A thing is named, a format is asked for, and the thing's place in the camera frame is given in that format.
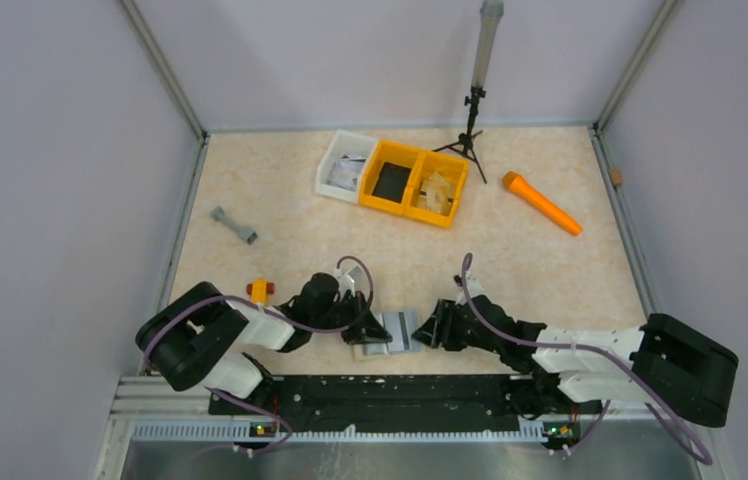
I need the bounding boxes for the orange flashlight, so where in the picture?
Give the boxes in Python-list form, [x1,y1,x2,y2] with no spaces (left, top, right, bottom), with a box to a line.
[502,171,582,236]

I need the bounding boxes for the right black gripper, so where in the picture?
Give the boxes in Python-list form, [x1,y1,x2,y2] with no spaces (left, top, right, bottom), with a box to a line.
[412,297,503,354]

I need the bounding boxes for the grey slotted cable duct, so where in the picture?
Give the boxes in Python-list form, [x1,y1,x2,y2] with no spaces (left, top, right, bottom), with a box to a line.
[132,419,547,443]

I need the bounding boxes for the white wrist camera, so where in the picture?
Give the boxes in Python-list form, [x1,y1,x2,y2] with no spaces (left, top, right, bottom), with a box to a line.
[333,266,369,296]
[456,274,485,304]

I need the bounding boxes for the yellow red toy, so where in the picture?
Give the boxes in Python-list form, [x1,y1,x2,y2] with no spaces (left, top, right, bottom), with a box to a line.
[246,277,275,306]

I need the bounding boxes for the yellow bin with black pad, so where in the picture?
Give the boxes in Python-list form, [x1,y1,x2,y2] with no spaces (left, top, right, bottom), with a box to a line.
[358,139,425,218]

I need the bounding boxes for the black tripod with grey pole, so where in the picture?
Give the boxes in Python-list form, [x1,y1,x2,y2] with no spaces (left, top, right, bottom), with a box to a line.
[434,0,505,184]

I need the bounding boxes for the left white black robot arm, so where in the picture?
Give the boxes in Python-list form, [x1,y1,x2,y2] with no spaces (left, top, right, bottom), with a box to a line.
[135,273,392,414]

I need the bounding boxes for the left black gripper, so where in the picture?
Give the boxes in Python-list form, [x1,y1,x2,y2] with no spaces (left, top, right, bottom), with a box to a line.
[311,289,392,344]

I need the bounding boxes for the yellow bin with beige parts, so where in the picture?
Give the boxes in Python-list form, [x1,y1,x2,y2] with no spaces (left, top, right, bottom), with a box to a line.
[403,151,469,228]

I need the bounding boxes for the grey dumbbell-shaped part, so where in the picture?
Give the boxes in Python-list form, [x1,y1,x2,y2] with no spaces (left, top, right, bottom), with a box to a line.
[210,206,258,245]

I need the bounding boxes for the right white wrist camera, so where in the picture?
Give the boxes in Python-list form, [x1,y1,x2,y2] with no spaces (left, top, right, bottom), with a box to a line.
[456,274,485,304]

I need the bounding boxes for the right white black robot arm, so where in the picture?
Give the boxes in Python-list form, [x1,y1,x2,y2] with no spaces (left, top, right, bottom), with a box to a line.
[412,295,739,428]

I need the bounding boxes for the papers in white bin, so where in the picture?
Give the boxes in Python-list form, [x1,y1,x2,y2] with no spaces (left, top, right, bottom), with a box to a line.
[326,155,367,191]

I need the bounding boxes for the beige card holder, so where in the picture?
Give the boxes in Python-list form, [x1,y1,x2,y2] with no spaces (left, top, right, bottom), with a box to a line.
[352,309,422,362]

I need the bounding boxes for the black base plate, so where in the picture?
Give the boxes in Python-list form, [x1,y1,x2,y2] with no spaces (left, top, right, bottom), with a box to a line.
[208,374,604,435]

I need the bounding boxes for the black pad in bin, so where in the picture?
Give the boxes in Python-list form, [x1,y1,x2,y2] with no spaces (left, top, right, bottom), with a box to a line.
[372,162,412,204]

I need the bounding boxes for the beige parts in bin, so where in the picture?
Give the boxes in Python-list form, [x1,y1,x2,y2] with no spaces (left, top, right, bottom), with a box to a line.
[415,172,454,215]

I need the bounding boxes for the beige card with grey stripe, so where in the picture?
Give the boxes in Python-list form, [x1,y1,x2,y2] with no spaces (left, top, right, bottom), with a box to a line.
[390,311,413,353]

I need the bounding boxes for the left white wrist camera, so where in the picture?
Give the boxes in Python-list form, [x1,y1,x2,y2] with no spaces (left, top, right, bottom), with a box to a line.
[333,266,369,296]

